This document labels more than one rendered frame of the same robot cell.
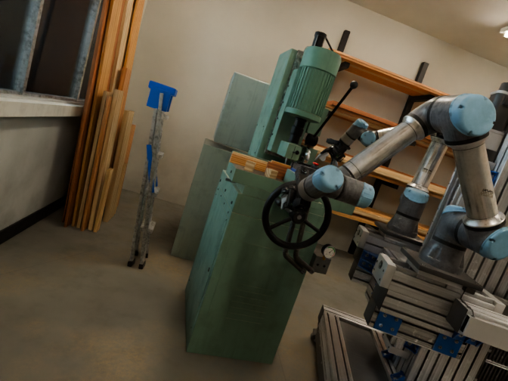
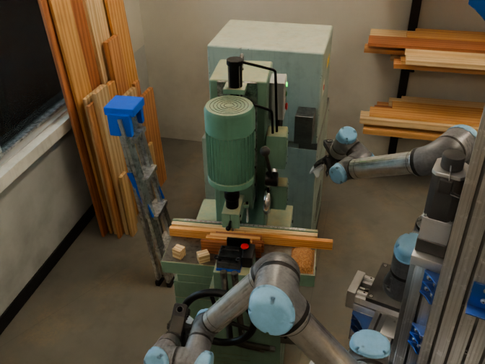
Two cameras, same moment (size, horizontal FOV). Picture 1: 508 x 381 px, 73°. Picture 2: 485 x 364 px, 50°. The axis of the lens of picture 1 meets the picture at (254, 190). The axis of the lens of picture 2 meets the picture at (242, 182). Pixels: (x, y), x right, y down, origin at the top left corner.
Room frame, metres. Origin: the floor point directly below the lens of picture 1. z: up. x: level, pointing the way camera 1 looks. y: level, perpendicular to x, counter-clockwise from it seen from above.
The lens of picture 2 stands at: (0.19, -0.83, 2.28)
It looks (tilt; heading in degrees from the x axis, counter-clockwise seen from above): 34 degrees down; 25
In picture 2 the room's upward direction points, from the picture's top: 1 degrees counter-clockwise
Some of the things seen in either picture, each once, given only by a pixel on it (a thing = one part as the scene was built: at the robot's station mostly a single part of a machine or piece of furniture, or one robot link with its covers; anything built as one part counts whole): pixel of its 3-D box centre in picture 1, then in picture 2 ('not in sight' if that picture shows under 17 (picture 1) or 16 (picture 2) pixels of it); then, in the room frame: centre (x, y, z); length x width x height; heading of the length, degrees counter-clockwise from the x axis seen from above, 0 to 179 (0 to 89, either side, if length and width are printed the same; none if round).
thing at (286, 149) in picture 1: (289, 152); (234, 211); (1.69, -0.10, 1.03); 0.14 x 0.07 x 0.09; 15
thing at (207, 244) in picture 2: (289, 175); (231, 248); (1.59, -0.14, 0.93); 0.24 x 0.01 x 0.06; 105
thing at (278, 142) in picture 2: (314, 120); (277, 147); (1.92, -0.20, 1.22); 0.09 x 0.08 x 0.15; 15
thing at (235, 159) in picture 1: (295, 177); (249, 237); (1.69, -0.17, 0.92); 0.67 x 0.02 x 0.04; 105
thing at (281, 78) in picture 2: not in sight; (277, 97); (2.02, -0.16, 1.40); 0.10 x 0.06 x 0.16; 15
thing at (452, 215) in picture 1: (458, 224); (368, 355); (1.25, -0.75, 0.98); 0.13 x 0.12 x 0.14; 13
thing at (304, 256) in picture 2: not in sight; (302, 257); (1.66, -0.41, 0.92); 0.14 x 0.09 x 0.04; 15
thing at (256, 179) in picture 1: (292, 190); (238, 263); (1.58, -0.17, 0.87); 0.61 x 0.30 x 0.06; 105
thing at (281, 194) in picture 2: (305, 157); (276, 193); (1.89, -0.21, 1.02); 0.09 x 0.07 x 0.12; 105
